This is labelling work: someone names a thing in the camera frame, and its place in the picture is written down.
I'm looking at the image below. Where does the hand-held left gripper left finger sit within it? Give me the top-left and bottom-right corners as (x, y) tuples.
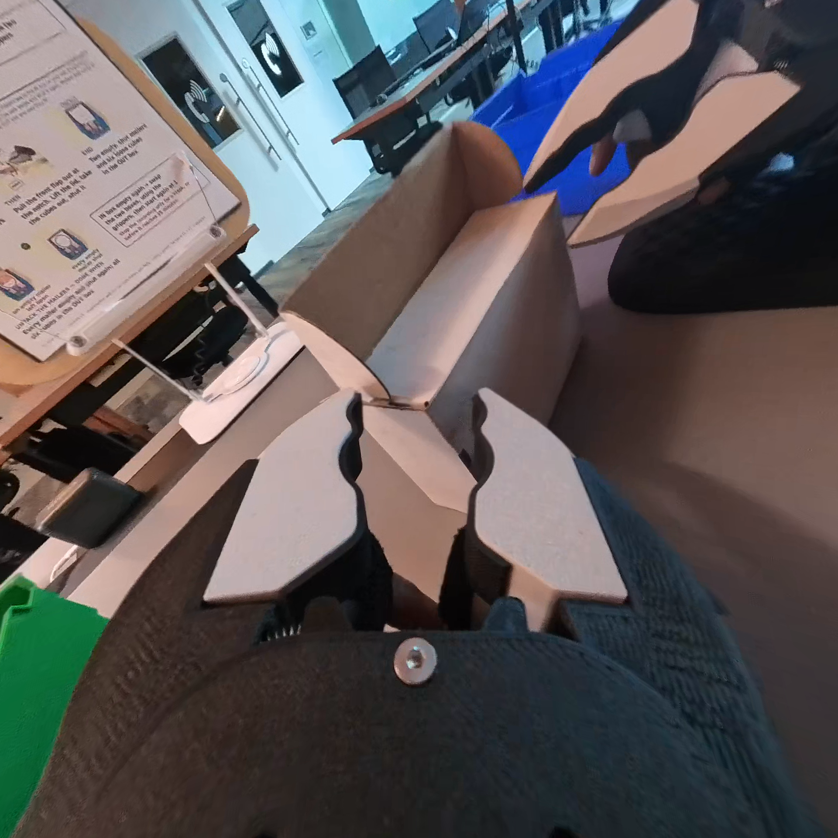
(202, 389), (369, 604)

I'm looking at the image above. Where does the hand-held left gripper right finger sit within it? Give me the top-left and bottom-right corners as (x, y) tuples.
(467, 386), (629, 635)

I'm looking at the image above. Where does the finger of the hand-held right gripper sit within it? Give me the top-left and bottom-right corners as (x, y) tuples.
(565, 67), (804, 250)
(522, 0), (703, 195)

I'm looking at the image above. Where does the blue plastic bin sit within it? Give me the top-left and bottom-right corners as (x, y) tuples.
(469, 18), (631, 218)

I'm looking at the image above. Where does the white cardboard mailer box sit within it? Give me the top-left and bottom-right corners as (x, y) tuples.
(279, 120), (584, 631)

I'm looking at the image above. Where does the green plastic bin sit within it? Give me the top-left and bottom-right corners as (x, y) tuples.
(0, 574), (112, 838)

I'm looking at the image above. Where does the grey desk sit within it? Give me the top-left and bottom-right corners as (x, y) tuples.
(62, 232), (838, 696)

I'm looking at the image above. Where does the wood-topped office desk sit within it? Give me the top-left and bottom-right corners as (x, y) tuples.
(329, 0), (531, 179)

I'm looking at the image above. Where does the white-based document stand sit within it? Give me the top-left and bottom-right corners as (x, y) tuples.
(0, 13), (306, 447)

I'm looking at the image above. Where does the dark grey charging case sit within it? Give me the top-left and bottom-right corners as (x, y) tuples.
(34, 467), (143, 551)

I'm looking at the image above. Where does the black office chair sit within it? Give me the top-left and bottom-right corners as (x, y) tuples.
(333, 45), (420, 174)

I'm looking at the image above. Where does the black sign with round logo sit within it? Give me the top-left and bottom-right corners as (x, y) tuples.
(139, 34), (244, 150)
(224, 0), (306, 100)

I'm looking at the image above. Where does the printed instruction sheet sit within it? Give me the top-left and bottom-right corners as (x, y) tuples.
(0, 0), (242, 362)

